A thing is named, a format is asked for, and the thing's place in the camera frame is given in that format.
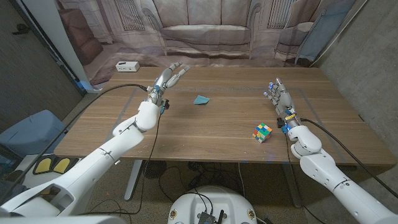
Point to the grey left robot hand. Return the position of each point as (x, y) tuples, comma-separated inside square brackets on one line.
[(164, 82)]

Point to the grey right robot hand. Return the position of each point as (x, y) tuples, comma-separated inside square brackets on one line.
[(284, 101)]

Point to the blue sticky note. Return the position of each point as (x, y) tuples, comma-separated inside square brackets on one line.
[(201, 99)]

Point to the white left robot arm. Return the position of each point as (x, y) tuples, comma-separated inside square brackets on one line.
[(124, 137)]

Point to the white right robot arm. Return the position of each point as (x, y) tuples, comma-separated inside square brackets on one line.
[(320, 168)]

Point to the multicoloured puzzle cube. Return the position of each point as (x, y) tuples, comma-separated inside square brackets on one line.
[(262, 132)]

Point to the white power strip box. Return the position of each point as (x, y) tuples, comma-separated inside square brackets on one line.
[(127, 66)]

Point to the grey tape outline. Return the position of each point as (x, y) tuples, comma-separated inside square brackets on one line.
[(217, 89)]

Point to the printed sofa room backdrop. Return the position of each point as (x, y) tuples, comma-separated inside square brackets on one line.
[(205, 34)]

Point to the blue-grey leaning panel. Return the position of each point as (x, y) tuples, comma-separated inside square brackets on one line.
[(323, 31)]

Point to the grey table leg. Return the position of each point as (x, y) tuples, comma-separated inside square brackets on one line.
[(292, 186)]

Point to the black round floor fan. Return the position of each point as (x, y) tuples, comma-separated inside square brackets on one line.
[(154, 169)]

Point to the white table leg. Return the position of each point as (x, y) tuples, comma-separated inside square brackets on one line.
[(133, 180)]

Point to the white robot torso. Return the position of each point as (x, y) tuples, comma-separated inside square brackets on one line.
[(211, 202)]

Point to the yellow foot pedal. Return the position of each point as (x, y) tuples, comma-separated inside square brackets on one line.
[(61, 165), (43, 165)]

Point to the blue padded chair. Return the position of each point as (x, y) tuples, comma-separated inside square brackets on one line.
[(31, 133)]

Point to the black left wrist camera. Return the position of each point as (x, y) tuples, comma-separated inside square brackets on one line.
[(165, 105)]

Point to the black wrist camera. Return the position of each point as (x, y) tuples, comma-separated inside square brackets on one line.
[(281, 124), (165, 105)]

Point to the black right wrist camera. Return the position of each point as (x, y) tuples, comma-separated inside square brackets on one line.
[(281, 124)]

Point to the white upright post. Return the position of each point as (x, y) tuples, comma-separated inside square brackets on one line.
[(56, 37)]

